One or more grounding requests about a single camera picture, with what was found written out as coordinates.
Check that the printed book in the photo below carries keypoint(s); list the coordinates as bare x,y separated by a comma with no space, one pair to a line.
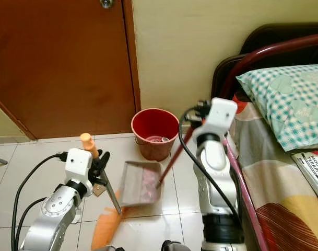
313,170

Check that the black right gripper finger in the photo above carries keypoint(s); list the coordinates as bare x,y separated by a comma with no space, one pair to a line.
198,105
194,123

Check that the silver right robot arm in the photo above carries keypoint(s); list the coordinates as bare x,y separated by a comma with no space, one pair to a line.
216,178

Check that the beige patterned bed sheet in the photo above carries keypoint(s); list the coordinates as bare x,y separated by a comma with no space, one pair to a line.
279,193

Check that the maroon bed side rail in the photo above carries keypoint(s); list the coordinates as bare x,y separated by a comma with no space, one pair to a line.
245,193

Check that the curved maroon headboard rail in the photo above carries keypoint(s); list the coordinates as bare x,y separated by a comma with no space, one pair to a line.
263,55

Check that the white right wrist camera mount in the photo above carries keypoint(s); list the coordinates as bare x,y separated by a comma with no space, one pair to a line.
221,115

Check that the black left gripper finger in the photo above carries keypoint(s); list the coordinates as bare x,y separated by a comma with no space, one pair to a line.
101,181
103,158

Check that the brown wooden door frame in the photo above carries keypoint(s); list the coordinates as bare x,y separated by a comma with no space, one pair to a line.
131,57

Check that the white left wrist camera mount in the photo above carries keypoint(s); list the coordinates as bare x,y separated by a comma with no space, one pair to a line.
78,164

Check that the silver door knob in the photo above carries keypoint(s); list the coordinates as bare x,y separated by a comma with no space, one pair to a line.
106,3

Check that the dark robot foot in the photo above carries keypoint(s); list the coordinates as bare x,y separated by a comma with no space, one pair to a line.
172,246

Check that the red plastic bucket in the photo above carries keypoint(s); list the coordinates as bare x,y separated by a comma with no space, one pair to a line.
156,150

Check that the brown wooden door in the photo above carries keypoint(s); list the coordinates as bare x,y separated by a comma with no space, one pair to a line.
59,63

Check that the pink litter scraps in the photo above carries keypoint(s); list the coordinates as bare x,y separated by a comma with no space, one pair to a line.
148,180

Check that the dark red broom stick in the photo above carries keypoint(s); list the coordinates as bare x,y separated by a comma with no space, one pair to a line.
174,159

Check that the dark bed headboard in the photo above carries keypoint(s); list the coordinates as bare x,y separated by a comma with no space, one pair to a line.
273,35

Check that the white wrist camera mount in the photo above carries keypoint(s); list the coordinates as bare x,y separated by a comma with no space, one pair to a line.
221,115
78,164

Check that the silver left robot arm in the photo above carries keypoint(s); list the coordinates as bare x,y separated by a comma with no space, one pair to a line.
51,214

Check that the orange plastic piece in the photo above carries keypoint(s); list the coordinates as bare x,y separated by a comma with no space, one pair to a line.
106,227

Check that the green checked pillow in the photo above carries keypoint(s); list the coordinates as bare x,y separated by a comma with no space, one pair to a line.
284,99

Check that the crumpled rubbish in bucket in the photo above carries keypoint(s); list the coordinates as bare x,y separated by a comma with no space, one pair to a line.
160,139

